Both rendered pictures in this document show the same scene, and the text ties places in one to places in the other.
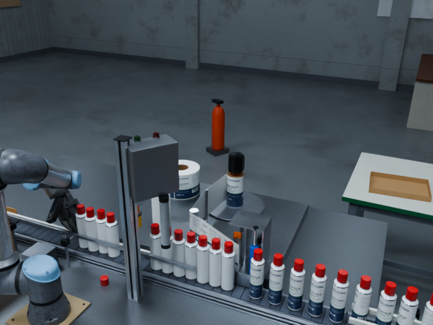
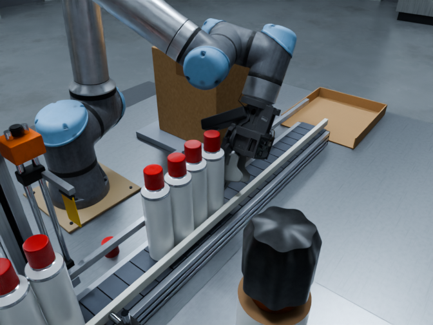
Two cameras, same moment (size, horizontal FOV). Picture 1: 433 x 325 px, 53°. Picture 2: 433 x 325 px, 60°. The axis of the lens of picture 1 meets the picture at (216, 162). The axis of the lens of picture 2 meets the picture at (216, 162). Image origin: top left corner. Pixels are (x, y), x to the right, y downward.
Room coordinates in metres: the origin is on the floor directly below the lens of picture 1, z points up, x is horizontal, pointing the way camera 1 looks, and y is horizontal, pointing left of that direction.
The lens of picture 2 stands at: (1.80, -0.03, 1.45)
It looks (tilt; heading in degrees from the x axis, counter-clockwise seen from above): 34 degrees down; 105
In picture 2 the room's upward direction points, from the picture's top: straight up
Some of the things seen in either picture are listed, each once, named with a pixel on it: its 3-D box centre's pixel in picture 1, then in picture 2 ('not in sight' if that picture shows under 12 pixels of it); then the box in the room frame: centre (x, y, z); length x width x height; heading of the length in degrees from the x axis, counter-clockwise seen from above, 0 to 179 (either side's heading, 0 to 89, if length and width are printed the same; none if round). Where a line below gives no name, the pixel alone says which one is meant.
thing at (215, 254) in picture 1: (215, 262); not in sight; (1.38, 0.00, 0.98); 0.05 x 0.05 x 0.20
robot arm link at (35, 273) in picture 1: (40, 276); (67, 134); (1.25, 0.62, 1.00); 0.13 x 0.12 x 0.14; 90
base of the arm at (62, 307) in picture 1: (47, 302); (75, 175); (1.25, 0.61, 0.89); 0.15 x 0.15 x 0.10
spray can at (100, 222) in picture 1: (103, 231); (179, 201); (1.59, 0.48, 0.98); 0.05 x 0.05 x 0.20
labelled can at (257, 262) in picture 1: (256, 273); not in sight; (1.31, -0.16, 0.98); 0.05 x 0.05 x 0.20
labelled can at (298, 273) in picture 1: (296, 284); not in sight; (1.26, -0.29, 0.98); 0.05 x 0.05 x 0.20
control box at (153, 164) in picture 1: (151, 167); not in sight; (1.38, 0.23, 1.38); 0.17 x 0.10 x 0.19; 122
